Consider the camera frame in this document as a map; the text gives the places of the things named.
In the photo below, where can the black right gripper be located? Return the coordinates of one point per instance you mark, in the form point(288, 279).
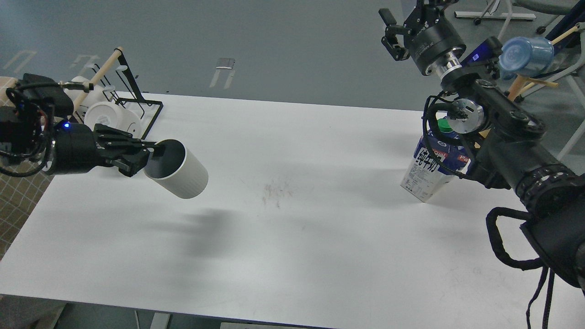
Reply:
point(425, 36)

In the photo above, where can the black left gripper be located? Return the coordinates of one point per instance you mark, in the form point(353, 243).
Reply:
point(77, 149)

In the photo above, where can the white ribbed mug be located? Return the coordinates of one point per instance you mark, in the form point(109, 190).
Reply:
point(177, 170)

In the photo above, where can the blue white milk carton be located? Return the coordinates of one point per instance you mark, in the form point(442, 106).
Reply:
point(425, 177)

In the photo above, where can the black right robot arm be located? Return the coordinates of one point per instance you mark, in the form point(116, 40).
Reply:
point(476, 132)

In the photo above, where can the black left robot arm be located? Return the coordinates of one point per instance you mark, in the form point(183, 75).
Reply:
point(36, 135)

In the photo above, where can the white cup on rack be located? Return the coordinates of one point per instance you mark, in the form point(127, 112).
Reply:
point(115, 116)

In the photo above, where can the white cup behind rack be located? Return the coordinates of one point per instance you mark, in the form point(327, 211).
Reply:
point(91, 98)

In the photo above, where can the blue plastic cup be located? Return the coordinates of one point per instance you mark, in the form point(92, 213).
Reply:
point(525, 56)

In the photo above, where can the wooden cup tree stand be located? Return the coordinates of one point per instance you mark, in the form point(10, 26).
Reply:
point(534, 82)

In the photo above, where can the white rolling stand base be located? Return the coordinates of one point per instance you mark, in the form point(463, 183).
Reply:
point(495, 10)

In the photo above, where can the beige checkered cloth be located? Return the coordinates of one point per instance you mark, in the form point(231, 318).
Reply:
point(18, 198)

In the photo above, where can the black wire cup rack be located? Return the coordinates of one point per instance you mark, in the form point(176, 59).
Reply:
point(121, 88)

